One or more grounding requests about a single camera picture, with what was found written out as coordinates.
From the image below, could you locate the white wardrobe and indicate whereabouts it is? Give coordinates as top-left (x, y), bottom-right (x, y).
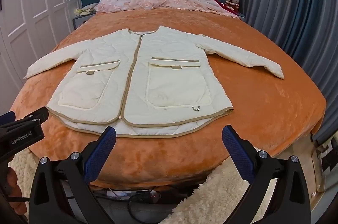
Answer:
top-left (0, 0), bottom-right (82, 113)

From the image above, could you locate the orange plush blanket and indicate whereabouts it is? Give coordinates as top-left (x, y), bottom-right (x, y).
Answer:
top-left (8, 7), bottom-right (326, 190)

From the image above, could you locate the cream quilted jacket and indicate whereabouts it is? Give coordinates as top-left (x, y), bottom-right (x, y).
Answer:
top-left (23, 26), bottom-right (285, 138)

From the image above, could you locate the black cable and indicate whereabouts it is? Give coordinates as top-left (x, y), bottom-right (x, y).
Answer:
top-left (127, 192), bottom-right (160, 218)

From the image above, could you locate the person's left hand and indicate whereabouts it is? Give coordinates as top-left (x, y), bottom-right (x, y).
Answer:
top-left (0, 165), bottom-right (23, 216)

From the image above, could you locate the grey curtain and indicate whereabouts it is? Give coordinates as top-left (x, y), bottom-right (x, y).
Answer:
top-left (241, 0), bottom-right (338, 132)

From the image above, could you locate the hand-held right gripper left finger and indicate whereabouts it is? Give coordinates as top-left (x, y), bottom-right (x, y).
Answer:
top-left (28, 127), bottom-right (117, 224)

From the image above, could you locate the blue nightstand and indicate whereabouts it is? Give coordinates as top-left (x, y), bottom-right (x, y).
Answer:
top-left (72, 14), bottom-right (95, 30)

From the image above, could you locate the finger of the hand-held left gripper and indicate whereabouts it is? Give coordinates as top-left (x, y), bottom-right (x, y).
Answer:
top-left (0, 111), bottom-right (16, 126)
top-left (23, 107), bottom-right (49, 124)

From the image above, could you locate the white power strip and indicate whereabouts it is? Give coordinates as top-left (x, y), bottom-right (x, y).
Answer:
top-left (100, 188), bottom-right (161, 201)

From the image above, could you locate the pile of light cloths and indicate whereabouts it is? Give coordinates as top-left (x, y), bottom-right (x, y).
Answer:
top-left (75, 3), bottom-right (99, 15)

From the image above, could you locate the cream fluffy rug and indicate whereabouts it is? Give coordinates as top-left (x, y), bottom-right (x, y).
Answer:
top-left (8, 148), bottom-right (280, 224)

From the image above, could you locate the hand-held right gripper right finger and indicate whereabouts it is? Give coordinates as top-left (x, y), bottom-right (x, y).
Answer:
top-left (223, 125), bottom-right (312, 224)

